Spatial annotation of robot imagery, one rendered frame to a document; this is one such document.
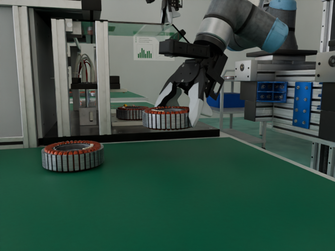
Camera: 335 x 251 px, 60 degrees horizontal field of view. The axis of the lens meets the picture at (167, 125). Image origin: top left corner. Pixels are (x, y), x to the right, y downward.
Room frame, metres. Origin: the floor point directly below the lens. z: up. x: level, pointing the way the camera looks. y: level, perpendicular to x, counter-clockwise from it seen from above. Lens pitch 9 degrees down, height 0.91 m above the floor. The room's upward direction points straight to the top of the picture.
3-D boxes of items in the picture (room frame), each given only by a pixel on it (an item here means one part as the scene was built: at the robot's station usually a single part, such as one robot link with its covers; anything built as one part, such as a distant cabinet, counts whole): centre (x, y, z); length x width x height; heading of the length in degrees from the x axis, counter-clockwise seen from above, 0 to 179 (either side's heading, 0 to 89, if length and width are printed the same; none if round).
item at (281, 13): (1.40, -0.52, 1.20); 0.13 x 0.12 x 0.14; 9
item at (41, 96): (1.01, 0.39, 0.92); 0.66 x 0.01 x 0.30; 14
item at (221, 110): (3.71, -0.78, 0.51); 1.01 x 0.60 x 1.01; 14
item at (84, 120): (0.92, 0.25, 0.80); 0.07 x 0.05 x 0.06; 14
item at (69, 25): (1.03, 0.31, 1.04); 0.62 x 0.02 x 0.03; 14
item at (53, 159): (0.54, 0.18, 0.77); 0.11 x 0.11 x 0.04
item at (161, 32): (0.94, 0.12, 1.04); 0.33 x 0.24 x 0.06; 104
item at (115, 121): (0.95, 0.11, 0.78); 0.15 x 0.15 x 0.01; 14
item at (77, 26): (0.82, 0.26, 1.05); 0.06 x 0.04 x 0.04; 14
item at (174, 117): (0.60, 0.00, 0.83); 0.11 x 0.11 x 0.04
